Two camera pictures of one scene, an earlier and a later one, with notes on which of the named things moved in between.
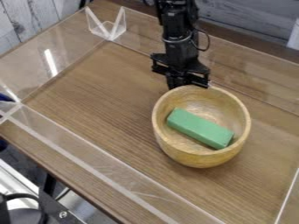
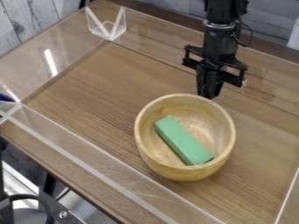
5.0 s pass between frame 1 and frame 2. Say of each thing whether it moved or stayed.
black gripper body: moved
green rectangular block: moved
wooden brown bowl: moved
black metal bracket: stayed
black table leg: stayed
